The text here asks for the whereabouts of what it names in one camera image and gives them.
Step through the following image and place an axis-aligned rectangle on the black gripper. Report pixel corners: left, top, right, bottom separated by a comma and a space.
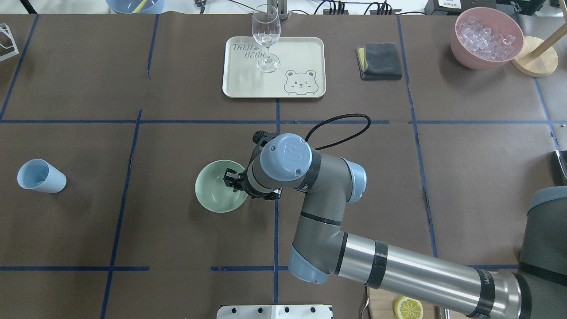
223, 130, 282, 200

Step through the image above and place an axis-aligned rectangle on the green bowl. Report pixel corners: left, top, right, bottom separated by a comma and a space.
195, 159, 248, 213

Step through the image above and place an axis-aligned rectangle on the light blue cup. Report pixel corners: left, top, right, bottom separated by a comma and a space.
17, 158, 67, 194

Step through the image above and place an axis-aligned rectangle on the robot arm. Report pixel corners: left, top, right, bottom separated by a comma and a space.
224, 131, 567, 319

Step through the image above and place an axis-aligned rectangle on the blue bowl with fork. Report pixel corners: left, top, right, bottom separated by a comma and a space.
106, 0, 166, 14

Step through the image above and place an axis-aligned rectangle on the pink bowl of ice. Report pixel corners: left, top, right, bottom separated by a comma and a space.
450, 7, 523, 70

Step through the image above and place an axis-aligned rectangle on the cream bear tray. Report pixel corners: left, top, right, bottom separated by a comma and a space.
222, 36, 326, 98

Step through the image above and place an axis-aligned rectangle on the clear wine glass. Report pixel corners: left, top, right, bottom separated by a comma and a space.
252, 4, 281, 73

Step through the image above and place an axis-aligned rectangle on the grey yellow folded cloth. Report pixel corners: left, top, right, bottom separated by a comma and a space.
356, 43, 402, 81

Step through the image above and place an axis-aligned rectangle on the bamboo cutting board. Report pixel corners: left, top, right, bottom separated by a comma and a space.
367, 288, 445, 319

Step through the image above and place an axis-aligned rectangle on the half lemon slice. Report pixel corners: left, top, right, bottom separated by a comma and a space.
392, 296, 424, 319

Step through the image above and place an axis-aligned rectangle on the wooden mug tree stand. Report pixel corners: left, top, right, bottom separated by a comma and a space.
512, 23, 567, 77

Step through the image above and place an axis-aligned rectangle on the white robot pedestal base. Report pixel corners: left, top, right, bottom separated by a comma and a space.
216, 304, 334, 319

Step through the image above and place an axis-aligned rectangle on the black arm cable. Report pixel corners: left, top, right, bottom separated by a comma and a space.
305, 114, 372, 151

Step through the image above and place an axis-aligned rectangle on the white wire cup rack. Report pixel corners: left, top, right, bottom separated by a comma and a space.
0, 23, 19, 61

